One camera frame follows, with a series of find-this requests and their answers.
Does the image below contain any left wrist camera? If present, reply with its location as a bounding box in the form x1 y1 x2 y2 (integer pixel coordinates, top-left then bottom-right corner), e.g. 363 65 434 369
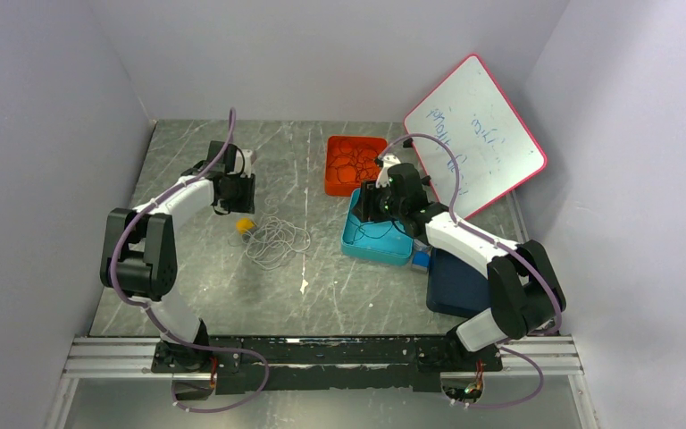
236 148 256 177

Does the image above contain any pink framed whiteboard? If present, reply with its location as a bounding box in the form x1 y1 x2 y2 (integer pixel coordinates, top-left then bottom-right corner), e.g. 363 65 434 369
404 54 548 219

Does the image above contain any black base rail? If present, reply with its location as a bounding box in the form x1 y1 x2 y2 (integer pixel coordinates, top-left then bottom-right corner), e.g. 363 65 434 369
150 334 503 395

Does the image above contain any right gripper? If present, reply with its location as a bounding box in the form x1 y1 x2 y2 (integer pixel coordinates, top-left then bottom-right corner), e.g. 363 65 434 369
351 179 406 223

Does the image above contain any white cable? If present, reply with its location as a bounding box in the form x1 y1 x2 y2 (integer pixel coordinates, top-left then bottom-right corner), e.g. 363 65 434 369
229 206 314 273

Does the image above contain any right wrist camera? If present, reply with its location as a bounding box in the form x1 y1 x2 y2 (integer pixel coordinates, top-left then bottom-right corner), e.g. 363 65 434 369
376 154 401 188

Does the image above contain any black cable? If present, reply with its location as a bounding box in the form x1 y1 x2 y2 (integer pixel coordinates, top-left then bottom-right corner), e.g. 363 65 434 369
351 220 406 245

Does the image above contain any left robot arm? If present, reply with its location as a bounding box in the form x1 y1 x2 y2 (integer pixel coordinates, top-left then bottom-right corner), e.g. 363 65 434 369
100 140 257 372

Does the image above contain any light blue square tray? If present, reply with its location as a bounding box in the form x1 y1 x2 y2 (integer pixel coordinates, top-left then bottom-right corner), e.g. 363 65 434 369
340 189 414 266

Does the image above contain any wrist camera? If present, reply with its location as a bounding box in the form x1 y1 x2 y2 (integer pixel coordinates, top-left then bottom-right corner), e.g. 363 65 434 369
376 154 401 188
236 148 256 177

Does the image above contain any brown cable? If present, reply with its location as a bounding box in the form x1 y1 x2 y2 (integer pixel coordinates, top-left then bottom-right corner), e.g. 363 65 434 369
328 139 387 186

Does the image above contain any orange square tray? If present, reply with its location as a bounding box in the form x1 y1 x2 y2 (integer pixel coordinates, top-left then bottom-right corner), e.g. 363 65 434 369
323 135 387 197

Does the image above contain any blue white block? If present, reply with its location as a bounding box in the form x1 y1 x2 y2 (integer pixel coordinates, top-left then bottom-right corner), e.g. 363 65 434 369
410 251 431 273

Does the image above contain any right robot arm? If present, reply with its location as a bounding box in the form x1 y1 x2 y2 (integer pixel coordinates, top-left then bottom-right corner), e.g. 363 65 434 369
353 163 566 370

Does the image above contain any yellow grey block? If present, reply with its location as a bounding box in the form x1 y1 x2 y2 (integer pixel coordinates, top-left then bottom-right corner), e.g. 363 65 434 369
235 218 258 236

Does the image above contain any aluminium frame rail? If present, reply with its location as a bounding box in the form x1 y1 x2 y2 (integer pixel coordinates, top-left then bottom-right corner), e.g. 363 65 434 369
45 335 600 428

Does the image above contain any dark blue square tray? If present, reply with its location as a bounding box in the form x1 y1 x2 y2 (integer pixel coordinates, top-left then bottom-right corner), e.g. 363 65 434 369
426 248 490 319

